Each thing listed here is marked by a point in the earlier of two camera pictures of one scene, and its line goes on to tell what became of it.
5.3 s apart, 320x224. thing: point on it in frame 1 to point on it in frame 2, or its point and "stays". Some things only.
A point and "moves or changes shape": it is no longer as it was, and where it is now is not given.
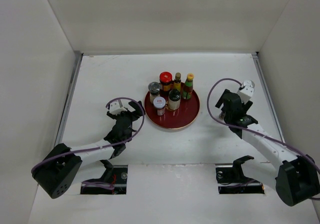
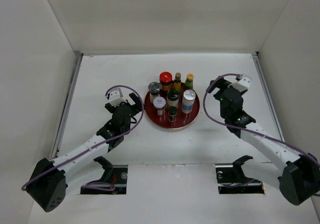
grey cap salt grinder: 154,88 stays
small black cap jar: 221,115 moves or changes shape
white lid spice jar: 159,103 stays
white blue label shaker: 249,82 to 189,95
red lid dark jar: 165,79 stays
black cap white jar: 174,99 stays
